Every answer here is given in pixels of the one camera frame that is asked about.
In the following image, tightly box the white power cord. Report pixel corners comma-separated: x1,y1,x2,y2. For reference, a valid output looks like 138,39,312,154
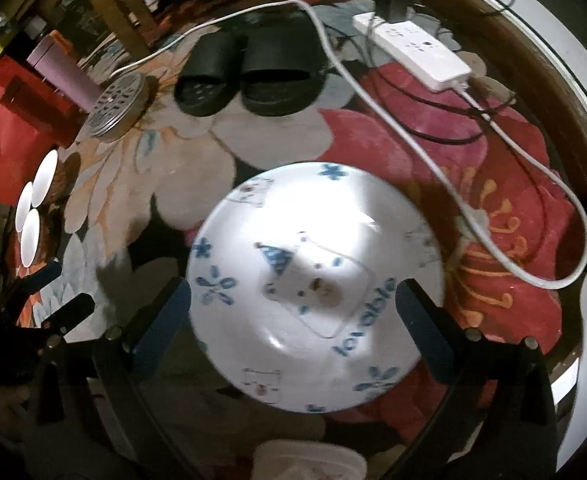
116,0,587,291

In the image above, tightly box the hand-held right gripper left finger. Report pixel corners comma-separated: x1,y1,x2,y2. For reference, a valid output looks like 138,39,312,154
21,276,214,480

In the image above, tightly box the red thermos bottle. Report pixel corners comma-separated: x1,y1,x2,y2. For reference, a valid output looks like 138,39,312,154
1,76,82,148

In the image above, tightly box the round perforated metal tin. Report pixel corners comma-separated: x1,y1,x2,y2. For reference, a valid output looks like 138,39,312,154
86,71,155,141

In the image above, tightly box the white power strip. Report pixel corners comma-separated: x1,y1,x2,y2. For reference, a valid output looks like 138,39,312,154
352,12,473,93

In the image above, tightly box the black cable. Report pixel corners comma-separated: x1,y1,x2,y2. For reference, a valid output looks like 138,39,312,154
323,10,529,146

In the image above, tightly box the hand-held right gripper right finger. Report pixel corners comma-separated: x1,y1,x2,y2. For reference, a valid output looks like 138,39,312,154
373,279,560,480

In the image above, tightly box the white bowl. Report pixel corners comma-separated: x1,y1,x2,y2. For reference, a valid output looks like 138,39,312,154
32,150,58,208
14,182,34,233
21,208,42,267

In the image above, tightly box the wooden chair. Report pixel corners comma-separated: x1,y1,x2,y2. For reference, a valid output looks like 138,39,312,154
66,0,274,56

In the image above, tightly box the white bear print plate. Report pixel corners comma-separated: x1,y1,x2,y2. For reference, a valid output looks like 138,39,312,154
186,161,445,414

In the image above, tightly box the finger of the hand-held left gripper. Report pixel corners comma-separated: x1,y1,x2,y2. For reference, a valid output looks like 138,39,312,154
41,292,97,333
18,259,63,295

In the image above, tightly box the red fabric bag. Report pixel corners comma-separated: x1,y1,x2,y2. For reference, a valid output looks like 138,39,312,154
0,55,82,206

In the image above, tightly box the pink thermos bottle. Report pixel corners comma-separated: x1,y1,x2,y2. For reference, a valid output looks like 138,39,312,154
26,35,104,111

